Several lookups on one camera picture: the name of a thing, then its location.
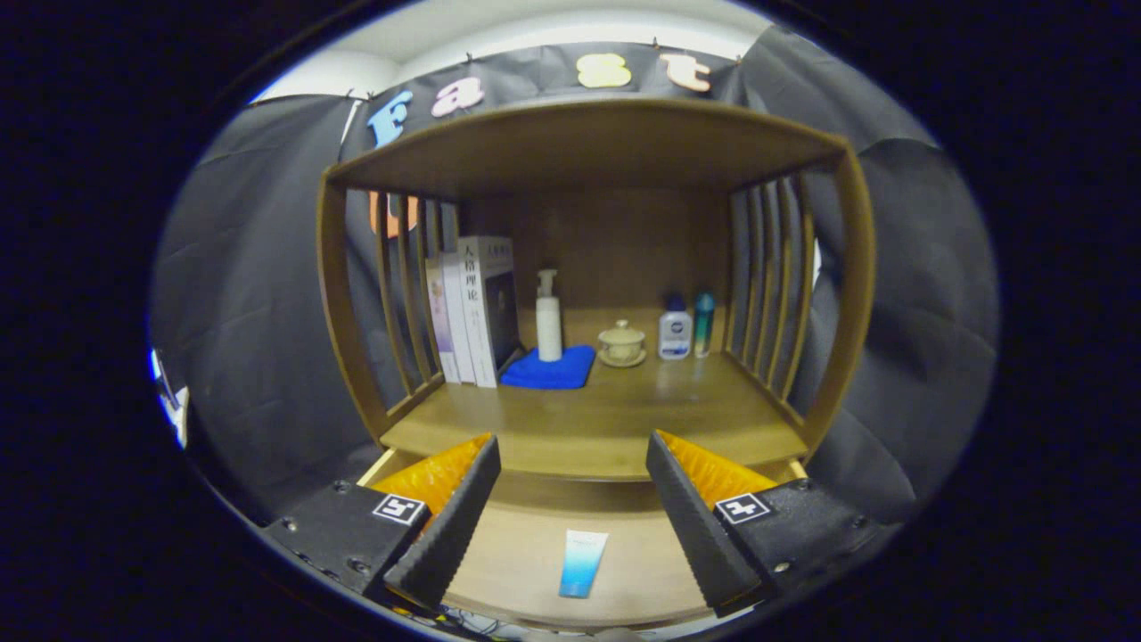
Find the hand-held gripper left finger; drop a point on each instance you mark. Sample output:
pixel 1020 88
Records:
pixel 455 517

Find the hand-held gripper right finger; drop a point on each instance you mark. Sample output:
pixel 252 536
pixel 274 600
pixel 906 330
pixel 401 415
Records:
pixel 691 517

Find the blue white tube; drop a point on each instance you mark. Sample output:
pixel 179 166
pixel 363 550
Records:
pixel 581 566

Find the wooden countertop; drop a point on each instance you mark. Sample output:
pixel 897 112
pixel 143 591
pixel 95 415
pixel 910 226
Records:
pixel 606 419

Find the wooden cabinet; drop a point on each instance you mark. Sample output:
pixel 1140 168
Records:
pixel 588 143

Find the blue cloth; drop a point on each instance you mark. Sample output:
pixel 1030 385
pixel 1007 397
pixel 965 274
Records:
pixel 548 373

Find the white blue lotion bottle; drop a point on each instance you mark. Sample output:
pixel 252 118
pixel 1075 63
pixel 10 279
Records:
pixel 675 334

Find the beige lidded ceramic cup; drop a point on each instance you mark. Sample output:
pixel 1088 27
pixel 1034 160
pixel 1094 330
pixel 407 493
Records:
pixel 621 346

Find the teal bottle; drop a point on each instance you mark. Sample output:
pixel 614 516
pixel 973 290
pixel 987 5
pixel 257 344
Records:
pixel 704 325

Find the pale purple book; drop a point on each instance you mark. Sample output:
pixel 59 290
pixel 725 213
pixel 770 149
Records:
pixel 439 321

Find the thin white book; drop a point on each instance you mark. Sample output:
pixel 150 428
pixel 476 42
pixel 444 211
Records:
pixel 456 316

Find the white and black book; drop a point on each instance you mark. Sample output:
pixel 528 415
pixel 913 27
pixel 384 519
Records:
pixel 481 312

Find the white pump bottle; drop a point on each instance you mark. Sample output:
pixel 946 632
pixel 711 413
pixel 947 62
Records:
pixel 549 330

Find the black backdrop cloth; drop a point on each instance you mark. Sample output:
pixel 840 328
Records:
pixel 909 267

